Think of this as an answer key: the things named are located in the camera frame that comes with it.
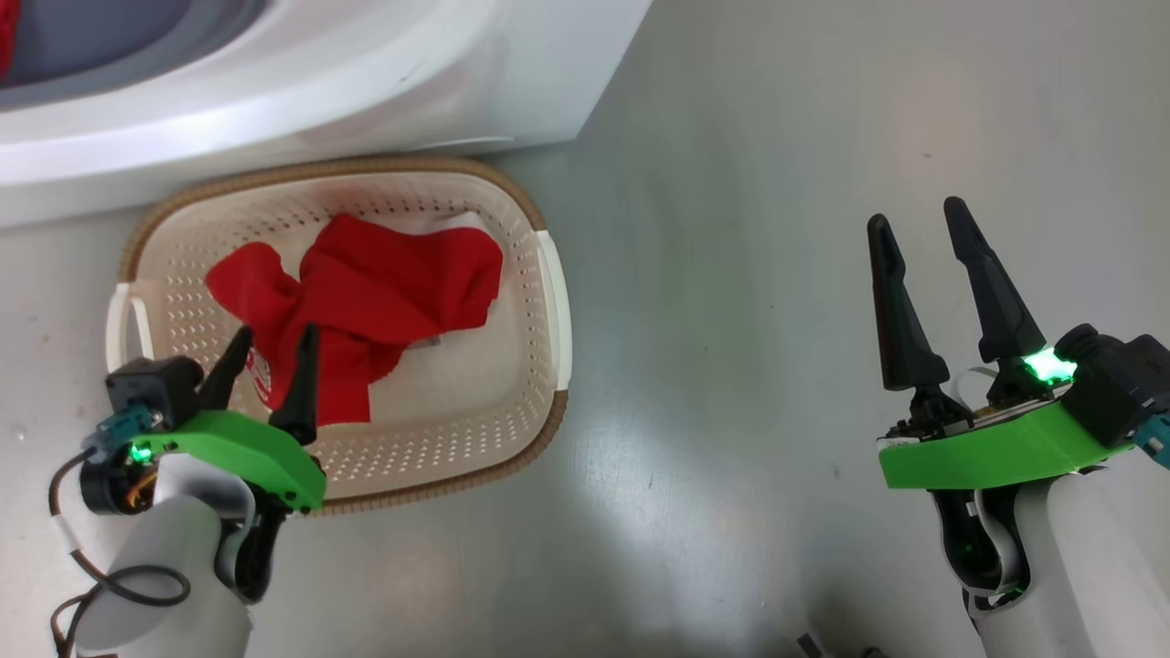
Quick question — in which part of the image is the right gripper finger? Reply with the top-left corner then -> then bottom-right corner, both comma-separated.
866,213 -> 952,395
943,196 -> 1048,366

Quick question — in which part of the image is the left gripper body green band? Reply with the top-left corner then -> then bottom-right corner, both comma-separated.
128,409 -> 328,514

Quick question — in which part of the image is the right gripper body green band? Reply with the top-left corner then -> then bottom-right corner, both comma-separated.
877,358 -> 1134,490

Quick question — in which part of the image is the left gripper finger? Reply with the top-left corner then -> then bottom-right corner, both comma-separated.
196,325 -> 255,413
269,322 -> 322,447

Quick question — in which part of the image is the red basketball jersey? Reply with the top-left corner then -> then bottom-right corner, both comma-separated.
206,213 -> 505,427

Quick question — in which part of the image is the cream basket brown rim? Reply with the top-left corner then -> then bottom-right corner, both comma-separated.
105,155 -> 573,515

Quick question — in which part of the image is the white washing machine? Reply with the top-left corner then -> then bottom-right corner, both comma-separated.
0,0 -> 654,229

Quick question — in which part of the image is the grey rubber door gasket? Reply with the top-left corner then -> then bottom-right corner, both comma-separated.
0,0 -> 268,112

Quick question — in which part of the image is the teal left camera connector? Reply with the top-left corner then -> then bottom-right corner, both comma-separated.
82,409 -> 152,456

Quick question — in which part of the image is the teal camera connector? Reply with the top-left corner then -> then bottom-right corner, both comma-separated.
82,409 -> 152,456
1132,413 -> 1170,470

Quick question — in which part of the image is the teal right camera connector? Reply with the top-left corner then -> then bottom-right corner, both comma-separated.
1132,413 -> 1170,470

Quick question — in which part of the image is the dark left arm cable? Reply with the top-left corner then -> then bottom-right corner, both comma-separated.
48,448 -> 193,658

